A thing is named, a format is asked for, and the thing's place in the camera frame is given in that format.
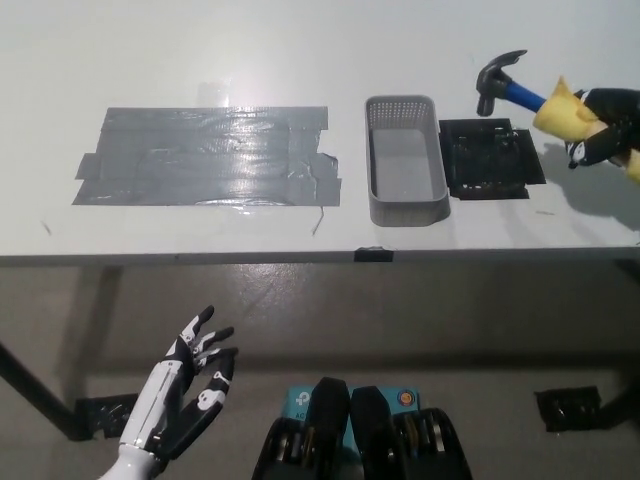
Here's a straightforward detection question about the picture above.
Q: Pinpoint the hammer with yellow handle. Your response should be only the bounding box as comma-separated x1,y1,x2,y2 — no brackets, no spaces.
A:
475,49,640,189

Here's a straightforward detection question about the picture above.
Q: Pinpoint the grey plastic basket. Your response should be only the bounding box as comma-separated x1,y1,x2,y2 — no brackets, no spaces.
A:
363,94,450,226

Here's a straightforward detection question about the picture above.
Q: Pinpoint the grey duct tape patch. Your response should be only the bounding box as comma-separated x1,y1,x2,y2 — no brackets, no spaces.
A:
71,105,342,209

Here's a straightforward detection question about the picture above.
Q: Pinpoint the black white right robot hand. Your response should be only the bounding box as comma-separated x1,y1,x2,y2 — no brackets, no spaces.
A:
564,87,640,171

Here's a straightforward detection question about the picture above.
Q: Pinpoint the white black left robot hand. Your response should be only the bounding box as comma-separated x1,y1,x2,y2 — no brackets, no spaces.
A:
117,305,240,461

